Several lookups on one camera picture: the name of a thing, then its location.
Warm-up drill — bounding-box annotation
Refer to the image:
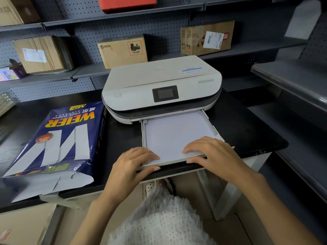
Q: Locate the person's left hand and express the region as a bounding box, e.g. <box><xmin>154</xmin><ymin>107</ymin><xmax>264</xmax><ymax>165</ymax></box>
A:
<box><xmin>102</xmin><ymin>147</ymin><xmax>161</xmax><ymax>205</ymax></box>

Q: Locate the person's right hand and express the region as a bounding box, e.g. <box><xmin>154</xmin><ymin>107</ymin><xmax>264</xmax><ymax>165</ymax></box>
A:
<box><xmin>182</xmin><ymin>136</ymin><xmax>260</xmax><ymax>188</ymax></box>

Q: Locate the white printer paper tray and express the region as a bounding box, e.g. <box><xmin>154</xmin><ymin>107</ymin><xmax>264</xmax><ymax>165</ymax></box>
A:
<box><xmin>140</xmin><ymin>109</ymin><xmax>226</xmax><ymax>169</ymax></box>

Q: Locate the person's left forearm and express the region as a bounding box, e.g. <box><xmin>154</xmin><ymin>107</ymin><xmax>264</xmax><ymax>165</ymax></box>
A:
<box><xmin>70</xmin><ymin>194</ymin><xmax>129</xmax><ymax>245</ymax></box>

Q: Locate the person's right forearm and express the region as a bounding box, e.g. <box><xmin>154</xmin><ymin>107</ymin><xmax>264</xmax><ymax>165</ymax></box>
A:
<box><xmin>236</xmin><ymin>173</ymin><xmax>323</xmax><ymax>245</ymax></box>

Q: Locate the white perforated shoe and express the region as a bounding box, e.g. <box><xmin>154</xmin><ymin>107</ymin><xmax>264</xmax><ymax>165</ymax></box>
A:
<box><xmin>145</xmin><ymin>178</ymin><xmax>177</xmax><ymax>200</ymax></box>

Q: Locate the stack of white paper sheets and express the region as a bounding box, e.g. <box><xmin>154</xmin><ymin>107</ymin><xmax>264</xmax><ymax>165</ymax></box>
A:
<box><xmin>144</xmin><ymin>112</ymin><xmax>218</xmax><ymax>165</ymax></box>

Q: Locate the white dotted skirt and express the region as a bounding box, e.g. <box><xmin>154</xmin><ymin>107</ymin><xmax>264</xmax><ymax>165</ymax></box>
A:
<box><xmin>107</xmin><ymin>186</ymin><xmax>218</xmax><ymax>245</ymax></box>

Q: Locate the white inkjet printer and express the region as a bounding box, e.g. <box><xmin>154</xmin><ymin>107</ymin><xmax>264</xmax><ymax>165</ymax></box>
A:
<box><xmin>101</xmin><ymin>55</ymin><xmax>223</xmax><ymax>125</ymax></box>

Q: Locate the blue copy paper ream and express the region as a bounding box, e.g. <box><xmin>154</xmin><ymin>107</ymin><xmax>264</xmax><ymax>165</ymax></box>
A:
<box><xmin>0</xmin><ymin>101</ymin><xmax>107</xmax><ymax>203</ymax></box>

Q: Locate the cardboard box red hazard label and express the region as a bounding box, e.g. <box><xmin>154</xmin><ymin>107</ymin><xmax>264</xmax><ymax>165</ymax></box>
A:
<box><xmin>97</xmin><ymin>35</ymin><xmax>149</xmax><ymax>70</ymax></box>

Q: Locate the cardboard box barcode label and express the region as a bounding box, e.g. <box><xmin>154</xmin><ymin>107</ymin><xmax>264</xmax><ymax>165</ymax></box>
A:
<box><xmin>180</xmin><ymin>20</ymin><xmax>235</xmax><ymax>56</ymax></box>

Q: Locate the grey metal side shelf unit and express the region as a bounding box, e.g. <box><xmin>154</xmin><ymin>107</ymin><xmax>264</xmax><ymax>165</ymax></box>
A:
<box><xmin>247</xmin><ymin>0</ymin><xmax>327</xmax><ymax>205</ymax></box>

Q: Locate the grey pegboard shelving unit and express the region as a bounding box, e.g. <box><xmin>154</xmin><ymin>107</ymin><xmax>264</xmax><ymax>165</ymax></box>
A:
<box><xmin>0</xmin><ymin>0</ymin><xmax>310</xmax><ymax>103</ymax></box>

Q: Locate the large cardboard box on floor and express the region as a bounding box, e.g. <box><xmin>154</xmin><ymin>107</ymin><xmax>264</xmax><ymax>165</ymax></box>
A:
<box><xmin>0</xmin><ymin>203</ymin><xmax>57</xmax><ymax>245</ymax></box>

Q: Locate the taped cardboard box white label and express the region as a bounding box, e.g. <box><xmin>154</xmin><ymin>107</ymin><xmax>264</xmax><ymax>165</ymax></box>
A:
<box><xmin>13</xmin><ymin>35</ymin><xmax>75</xmax><ymax>75</ymax></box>

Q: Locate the purple small box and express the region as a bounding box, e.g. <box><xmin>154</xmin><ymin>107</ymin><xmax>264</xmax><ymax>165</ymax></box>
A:
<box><xmin>9</xmin><ymin>58</ymin><xmax>27</xmax><ymax>79</ymax></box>

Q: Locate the pink colourful box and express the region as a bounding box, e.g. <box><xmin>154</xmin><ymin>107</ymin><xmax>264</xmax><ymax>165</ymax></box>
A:
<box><xmin>0</xmin><ymin>67</ymin><xmax>20</xmax><ymax>82</ymax></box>

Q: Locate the plain brown cardboard box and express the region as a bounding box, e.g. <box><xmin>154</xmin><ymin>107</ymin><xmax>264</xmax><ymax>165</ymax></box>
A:
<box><xmin>0</xmin><ymin>0</ymin><xmax>41</xmax><ymax>27</ymax></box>

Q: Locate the white table frame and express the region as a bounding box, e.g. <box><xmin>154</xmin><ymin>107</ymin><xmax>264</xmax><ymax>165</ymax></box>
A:
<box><xmin>40</xmin><ymin>151</ymin><xmax>273</xmax><ymax>222</ymax></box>

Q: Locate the wire mesh basket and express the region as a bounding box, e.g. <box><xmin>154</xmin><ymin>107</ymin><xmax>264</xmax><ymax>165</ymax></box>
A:
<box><xmin>0</xmin><ymin>92</ymin><xmax>18</xmax><ymax>117</ymax></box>

